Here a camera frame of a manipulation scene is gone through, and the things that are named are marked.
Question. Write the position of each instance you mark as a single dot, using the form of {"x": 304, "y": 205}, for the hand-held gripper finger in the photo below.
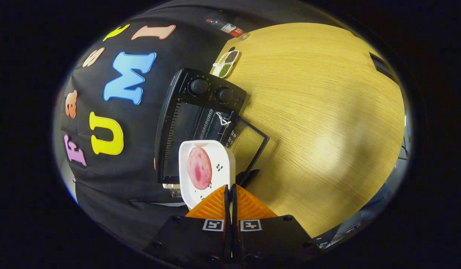
{"x": 227, "y": 209}
{"x": 234, "y": 209}

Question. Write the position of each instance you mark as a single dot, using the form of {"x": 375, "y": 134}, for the white rectangular plate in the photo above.
{"x": 221, "y": 179}

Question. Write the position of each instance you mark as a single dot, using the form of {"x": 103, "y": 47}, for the pink ham slice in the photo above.
{"x": 199, "y": 168}

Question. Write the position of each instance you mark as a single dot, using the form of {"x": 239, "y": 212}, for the black toaster oven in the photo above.
{"x": 211, "y": 101}

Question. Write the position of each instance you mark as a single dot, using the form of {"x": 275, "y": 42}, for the white divided bean dish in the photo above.
{"x": 225, "y": 70}

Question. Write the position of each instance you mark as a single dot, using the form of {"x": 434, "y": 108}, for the red label water bottle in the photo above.
{"x": 230, "y": 28}

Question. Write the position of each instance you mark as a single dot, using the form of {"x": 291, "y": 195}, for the dark flat panel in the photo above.
{"x": 381, "y": 67}

